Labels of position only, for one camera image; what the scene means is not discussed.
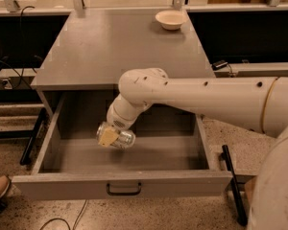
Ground open grey top drawer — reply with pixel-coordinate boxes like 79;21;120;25
12;91;231;200

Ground silver green 7up can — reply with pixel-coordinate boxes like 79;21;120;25
96;122;135;149

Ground grey cabinet with flat top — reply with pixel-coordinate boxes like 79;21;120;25
32;8;214;114

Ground brown cardboard box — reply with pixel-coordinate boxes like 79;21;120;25
245;176;256;203

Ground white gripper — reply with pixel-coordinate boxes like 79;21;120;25
98;94;151;147

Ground black cable on left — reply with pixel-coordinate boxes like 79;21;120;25
0;5;44;91

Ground black drawer handle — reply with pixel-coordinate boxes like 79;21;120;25
106;183;142;196

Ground white paper bowl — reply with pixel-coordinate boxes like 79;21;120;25
156;10;187;31

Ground small black power adapter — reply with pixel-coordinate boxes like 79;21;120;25
211;60;228;71

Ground black leg on left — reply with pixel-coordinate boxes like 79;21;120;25
20;108;46;166

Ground black bar right of drawer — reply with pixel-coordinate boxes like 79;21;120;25
222;145;248;226

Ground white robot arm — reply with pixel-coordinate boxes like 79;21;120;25
97;68;288;230

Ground floor cables at bottom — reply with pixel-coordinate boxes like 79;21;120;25
38;199;89;230

